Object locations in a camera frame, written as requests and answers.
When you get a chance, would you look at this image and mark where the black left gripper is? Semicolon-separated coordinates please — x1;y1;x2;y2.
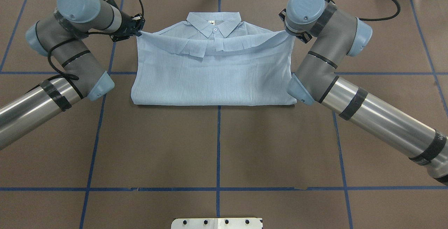
110;14;145;42

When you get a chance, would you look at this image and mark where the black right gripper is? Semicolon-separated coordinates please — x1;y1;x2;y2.
279;9;313;44

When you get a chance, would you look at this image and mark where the light blue button shirt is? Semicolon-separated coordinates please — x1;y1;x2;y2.
130;12;296;106

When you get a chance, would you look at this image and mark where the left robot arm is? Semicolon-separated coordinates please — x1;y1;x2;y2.
0;0;145;149

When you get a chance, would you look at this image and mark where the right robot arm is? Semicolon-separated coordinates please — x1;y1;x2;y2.
282;0;447;185

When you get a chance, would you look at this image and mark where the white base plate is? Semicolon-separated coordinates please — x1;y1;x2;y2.
171;217;264;229

